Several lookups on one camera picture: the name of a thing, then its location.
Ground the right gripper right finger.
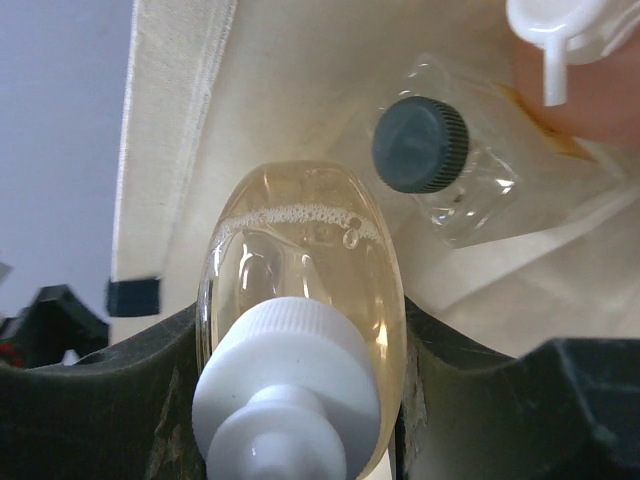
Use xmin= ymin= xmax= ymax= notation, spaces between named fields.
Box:
xmin=394 ymin=302 xmax=639 ymax=479

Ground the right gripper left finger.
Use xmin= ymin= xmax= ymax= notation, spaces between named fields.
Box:
xmin=1 ymin=306 xmax=205 ymax=479

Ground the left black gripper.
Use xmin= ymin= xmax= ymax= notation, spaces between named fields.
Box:
xmin=1 ymin=285 xmax=110 ymax=368

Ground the clear bottle with white cap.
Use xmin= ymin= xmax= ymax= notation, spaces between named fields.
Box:
xmin=192 ymin=161 xmax=407 ymax=479

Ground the amber bottle with black cap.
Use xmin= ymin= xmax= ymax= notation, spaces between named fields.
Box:
xmin=371 ymin=54 xmax=623 ymax=248

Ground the beige canvas tote bag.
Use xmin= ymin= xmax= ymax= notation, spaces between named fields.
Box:
xmin=110 ymin=1 xmax=639 ymax=355

